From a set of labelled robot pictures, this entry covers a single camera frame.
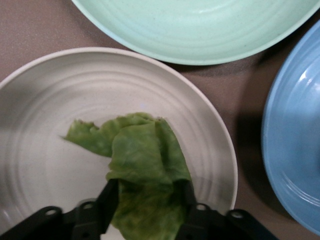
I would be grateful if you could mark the beige plate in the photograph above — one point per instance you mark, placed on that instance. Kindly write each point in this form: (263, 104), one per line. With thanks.
(50, 112)

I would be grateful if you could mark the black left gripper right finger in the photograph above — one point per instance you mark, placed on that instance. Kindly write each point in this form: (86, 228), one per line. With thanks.
(192, 215)

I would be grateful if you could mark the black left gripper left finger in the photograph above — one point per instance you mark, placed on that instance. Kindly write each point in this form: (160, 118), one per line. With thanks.
(105, 205)

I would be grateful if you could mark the mint green plate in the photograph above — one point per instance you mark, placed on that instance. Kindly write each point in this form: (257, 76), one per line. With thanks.
(200, 30)

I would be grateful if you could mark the blue plate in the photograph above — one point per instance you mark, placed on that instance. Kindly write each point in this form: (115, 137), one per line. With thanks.
(295, 137)

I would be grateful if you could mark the green lettuce leaf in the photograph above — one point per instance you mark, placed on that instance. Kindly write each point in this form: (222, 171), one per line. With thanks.
(140, 155)

